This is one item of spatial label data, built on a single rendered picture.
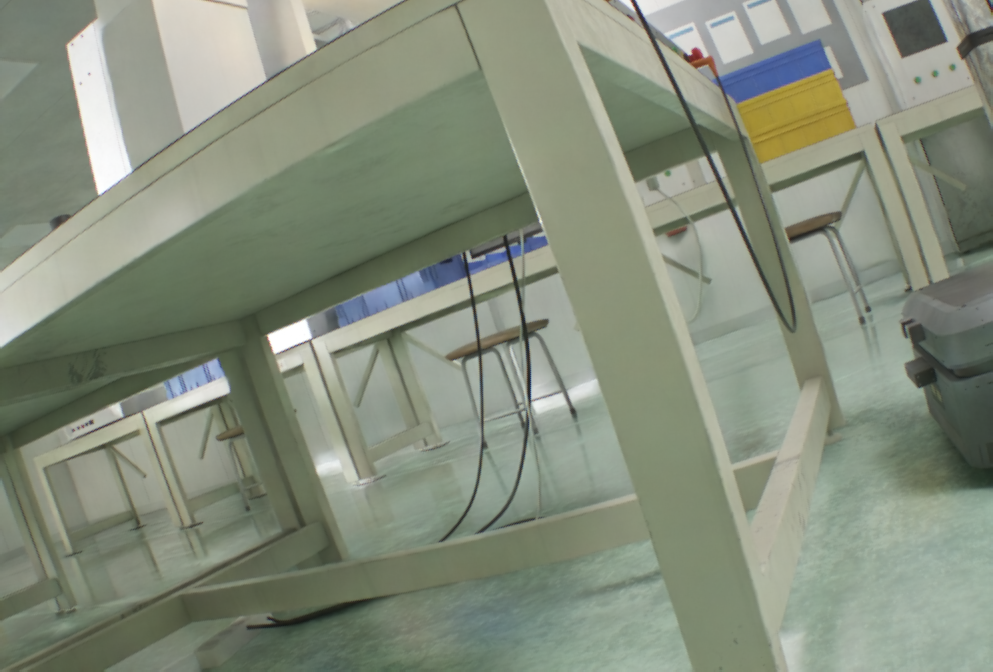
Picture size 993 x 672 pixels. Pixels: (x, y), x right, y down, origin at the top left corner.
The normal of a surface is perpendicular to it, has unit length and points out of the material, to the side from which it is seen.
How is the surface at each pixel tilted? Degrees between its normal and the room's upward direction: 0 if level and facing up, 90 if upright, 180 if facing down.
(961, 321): 41
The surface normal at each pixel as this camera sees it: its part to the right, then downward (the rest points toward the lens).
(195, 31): 0.85, -0.32
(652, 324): -0.40, 0.12
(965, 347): -0.76, 0.26
